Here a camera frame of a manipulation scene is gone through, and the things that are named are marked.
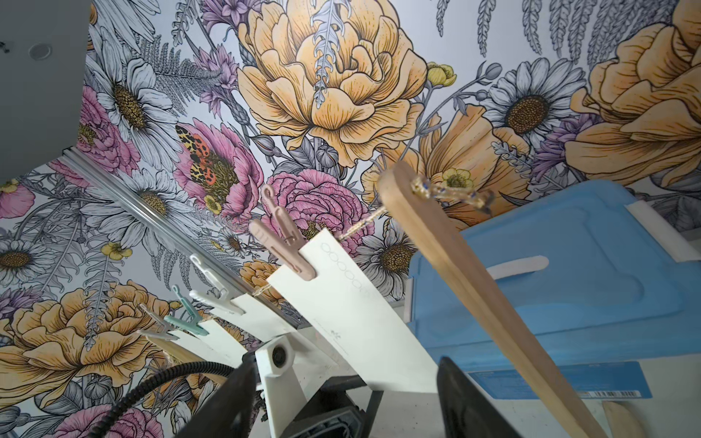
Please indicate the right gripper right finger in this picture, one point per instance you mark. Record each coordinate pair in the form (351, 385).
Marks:
(466, 412)

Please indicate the grey clothespin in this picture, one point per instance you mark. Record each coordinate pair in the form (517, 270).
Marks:
(160, 330)

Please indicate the teal clothespin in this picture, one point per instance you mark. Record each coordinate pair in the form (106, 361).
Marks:
(190, 323)

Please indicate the right wooden post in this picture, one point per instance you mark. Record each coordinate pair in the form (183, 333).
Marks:
(426, 224)

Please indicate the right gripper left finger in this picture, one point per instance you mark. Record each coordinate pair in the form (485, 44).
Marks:
(228, 412)

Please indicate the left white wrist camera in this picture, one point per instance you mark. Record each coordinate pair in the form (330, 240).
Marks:
(280, 385)

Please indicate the blue lidded storage box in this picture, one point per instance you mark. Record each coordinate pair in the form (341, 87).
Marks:
(601, 280)

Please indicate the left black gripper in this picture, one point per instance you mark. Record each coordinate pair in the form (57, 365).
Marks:
(332, 413)

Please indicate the white postcard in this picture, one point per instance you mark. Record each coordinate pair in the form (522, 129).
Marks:
(313, 365)
(217, 345)
(343, 305)

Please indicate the pink clothespin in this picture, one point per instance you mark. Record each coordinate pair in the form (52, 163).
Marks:
(285, 244)

